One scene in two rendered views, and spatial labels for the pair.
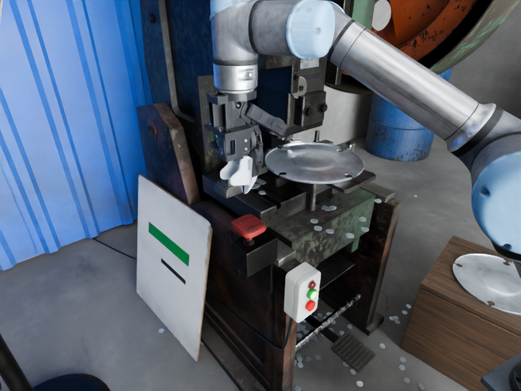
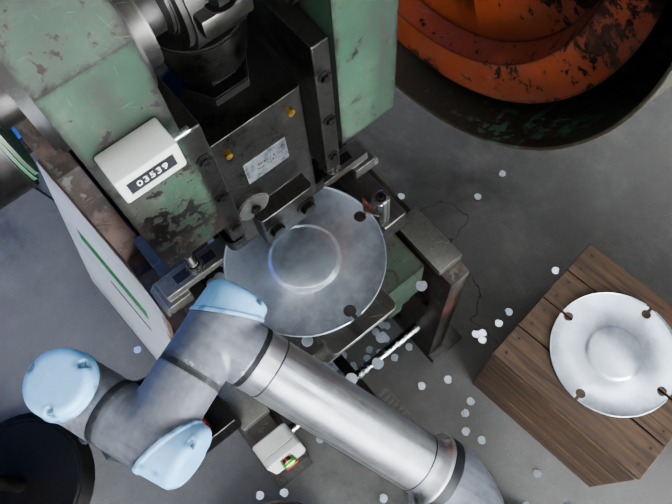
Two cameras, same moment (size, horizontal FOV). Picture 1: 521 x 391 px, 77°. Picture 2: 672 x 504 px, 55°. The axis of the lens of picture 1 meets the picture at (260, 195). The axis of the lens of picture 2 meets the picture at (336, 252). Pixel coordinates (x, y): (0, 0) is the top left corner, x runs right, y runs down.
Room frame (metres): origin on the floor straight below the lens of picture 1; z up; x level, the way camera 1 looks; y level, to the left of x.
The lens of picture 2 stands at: (0.47, -0.28, 1.85)
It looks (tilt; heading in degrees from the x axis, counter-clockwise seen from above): 67 degrees down; 9
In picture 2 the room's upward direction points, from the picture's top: 8 degrees counter-clockwise
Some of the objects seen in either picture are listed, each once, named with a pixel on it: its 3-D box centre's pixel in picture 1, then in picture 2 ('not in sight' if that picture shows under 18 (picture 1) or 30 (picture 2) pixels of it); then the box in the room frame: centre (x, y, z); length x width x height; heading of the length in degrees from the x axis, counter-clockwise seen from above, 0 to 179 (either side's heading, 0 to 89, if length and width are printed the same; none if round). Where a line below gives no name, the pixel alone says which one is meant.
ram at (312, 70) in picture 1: (297, 66); (251, 150); (0.97, -0.10, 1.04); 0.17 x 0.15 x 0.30; 40
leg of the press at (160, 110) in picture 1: (198, 243); (156, 298); (0.93, 0.22, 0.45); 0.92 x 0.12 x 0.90; 40
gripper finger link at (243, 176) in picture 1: (242, 178); not in sight; (0.58, 0.04, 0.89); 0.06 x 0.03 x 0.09; 129
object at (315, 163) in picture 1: (313, 160); (304, 257); (0.90, -0.16, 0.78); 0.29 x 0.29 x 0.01
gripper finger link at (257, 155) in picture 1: (252, 154); not in sight; (0.59, 0.02, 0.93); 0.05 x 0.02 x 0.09; 39
